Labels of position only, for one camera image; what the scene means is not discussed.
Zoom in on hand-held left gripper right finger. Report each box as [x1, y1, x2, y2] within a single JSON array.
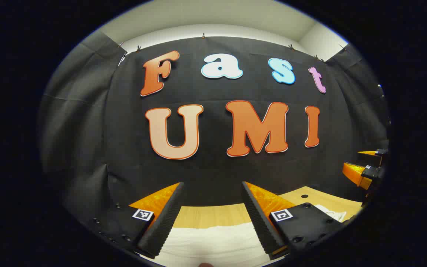
[[242, 181, 344, 260]]

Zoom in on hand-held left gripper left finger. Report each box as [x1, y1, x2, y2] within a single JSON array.
[[87, 182, 184, 259]]

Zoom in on white jeans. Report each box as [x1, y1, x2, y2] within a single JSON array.
[[150, 204, 347, 267]]

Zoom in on black backdrop cloth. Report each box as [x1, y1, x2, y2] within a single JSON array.
[[37, 30, 390, 223]]

